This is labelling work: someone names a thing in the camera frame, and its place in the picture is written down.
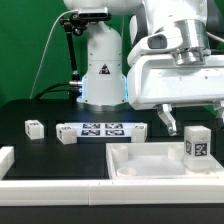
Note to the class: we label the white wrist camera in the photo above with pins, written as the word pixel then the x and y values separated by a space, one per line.
pixel 159 43

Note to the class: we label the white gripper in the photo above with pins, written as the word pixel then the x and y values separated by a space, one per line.
pixel 156 80

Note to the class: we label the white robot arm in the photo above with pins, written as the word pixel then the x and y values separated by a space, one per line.
pixel 154 54

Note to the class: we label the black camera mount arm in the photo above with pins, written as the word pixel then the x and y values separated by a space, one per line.
pixel 70 31

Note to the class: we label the sheet of fiducial markers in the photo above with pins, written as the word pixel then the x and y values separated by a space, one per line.
pixel 104 129

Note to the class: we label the white square table top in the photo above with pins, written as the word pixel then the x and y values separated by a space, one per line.
pixel 159 161

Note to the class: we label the grey camera on mount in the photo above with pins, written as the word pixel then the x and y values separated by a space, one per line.
pixel 94 13

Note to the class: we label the white U-shaped fence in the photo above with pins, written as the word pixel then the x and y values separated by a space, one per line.
pixel 106 192

